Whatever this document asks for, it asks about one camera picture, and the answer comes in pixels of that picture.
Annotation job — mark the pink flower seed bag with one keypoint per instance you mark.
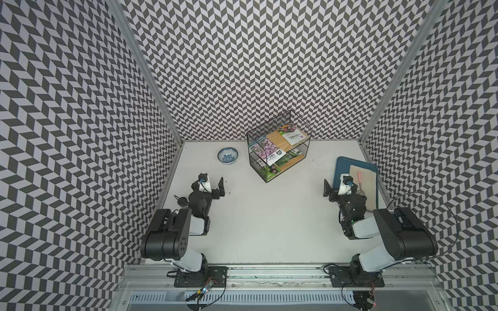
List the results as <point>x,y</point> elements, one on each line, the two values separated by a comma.
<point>267,151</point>

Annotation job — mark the beige cloth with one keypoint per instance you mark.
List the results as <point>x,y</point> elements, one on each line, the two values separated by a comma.
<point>369,185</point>

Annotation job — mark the green leaf seed bag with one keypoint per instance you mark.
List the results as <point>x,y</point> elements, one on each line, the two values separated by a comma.
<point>287,157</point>

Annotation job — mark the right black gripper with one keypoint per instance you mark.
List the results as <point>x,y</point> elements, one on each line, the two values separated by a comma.
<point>334,193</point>

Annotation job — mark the aluminium front rail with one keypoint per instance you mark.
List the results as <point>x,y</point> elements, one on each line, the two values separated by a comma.
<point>281,277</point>

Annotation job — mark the red-white label seed bag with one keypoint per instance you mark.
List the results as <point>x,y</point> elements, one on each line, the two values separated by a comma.
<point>269,172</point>

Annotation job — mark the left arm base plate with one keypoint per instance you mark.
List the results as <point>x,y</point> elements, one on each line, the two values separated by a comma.
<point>216,274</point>

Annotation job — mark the black wire two-tier shelf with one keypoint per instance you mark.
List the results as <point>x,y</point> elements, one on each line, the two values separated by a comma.
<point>268,129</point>

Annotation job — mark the blue white porcelain bowl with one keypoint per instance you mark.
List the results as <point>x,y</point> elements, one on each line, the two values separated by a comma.
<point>228,155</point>

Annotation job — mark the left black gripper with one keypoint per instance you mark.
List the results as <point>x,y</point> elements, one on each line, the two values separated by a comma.
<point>214,192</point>

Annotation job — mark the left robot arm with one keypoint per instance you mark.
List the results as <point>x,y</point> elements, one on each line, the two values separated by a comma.
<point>167,236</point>

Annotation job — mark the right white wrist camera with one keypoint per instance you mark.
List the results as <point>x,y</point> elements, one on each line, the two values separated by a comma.
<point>347,185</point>

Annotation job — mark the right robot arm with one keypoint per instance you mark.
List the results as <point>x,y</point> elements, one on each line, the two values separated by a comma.
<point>403,235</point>

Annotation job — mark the teal tray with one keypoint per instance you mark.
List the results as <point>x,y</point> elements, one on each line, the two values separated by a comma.
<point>343,166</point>

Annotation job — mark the mixed flower white seed bag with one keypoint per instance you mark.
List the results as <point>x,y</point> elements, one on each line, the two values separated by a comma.
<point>292,134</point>

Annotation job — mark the small spice jar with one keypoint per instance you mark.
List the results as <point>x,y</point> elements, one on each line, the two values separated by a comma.
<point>182,201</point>

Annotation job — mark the pink handled spoon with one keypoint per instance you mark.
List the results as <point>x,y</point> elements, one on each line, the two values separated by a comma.
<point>360,190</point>

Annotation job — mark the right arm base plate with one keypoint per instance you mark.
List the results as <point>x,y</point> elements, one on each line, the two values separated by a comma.
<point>342,275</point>

